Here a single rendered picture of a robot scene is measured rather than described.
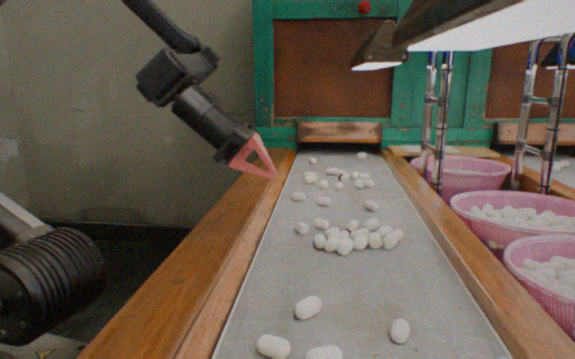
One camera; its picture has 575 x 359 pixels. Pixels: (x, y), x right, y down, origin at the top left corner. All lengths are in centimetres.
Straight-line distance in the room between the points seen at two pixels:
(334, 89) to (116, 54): 152
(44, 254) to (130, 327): 22
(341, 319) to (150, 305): 22
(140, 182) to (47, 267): 216
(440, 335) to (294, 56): 124
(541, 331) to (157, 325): 39
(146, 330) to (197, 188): 219
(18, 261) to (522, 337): 59
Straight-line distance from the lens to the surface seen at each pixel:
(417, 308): 58
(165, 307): 52
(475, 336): 54
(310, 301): 52
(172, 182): 270
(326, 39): 160
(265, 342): 46
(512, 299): 58
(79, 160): 297
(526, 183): 130
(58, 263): 67
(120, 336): 49
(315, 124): 155
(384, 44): 81
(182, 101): 73
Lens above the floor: 102
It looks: 14 degrees down
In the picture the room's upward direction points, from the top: straight up
